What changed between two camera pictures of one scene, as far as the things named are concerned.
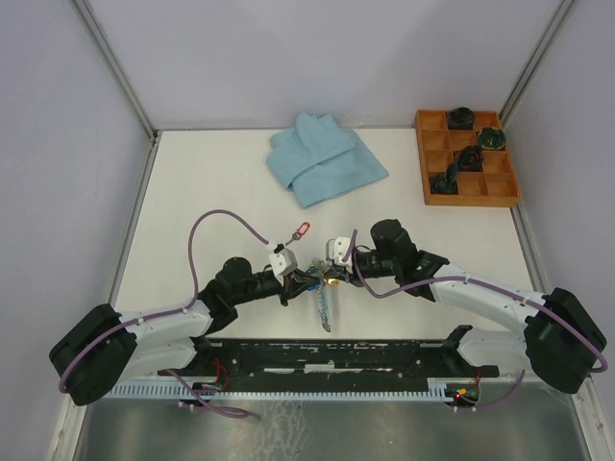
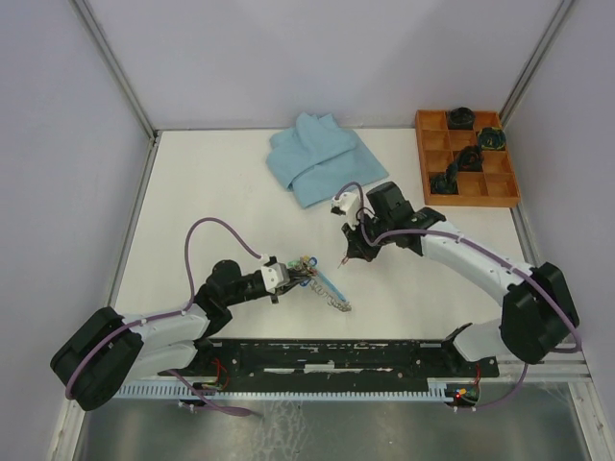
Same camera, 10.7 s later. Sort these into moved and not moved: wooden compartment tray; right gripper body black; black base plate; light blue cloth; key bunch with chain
Moved: right gripper body black; key bunch with chain
Not moved: wooden compartment tray; light blue cloth; black base plate
